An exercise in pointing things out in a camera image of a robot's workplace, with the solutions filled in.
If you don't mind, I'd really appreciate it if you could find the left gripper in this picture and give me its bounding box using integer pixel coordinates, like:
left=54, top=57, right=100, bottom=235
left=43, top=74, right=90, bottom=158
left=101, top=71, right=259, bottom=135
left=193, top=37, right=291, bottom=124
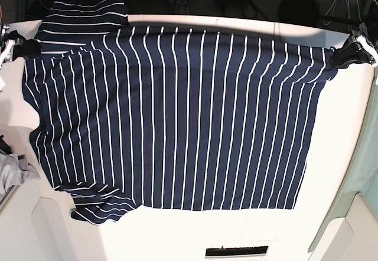
left=330, top=22, right=377, bottom=69

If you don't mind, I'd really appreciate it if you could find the green fabric at right edge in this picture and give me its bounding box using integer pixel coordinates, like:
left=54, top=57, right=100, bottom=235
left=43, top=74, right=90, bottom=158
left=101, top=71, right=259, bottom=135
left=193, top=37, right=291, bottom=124
left=308, top=83, right=377, bottom=253

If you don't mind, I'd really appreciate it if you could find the navy white striped t-shirt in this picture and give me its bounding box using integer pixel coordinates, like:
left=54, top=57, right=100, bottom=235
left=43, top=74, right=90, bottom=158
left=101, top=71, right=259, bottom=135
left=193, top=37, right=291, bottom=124
left=22, top=0, right=337, bottom=224

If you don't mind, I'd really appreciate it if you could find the grey cloth pile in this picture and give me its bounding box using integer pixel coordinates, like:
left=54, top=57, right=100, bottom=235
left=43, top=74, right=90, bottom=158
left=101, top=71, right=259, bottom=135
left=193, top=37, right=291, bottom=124
left=1, top=135, right=40, bottom=200

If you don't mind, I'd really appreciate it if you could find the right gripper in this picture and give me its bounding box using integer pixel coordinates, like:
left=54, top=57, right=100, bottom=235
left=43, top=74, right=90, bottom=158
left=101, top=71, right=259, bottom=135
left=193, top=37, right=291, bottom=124
left=0, top=23, right=42, bottom=66

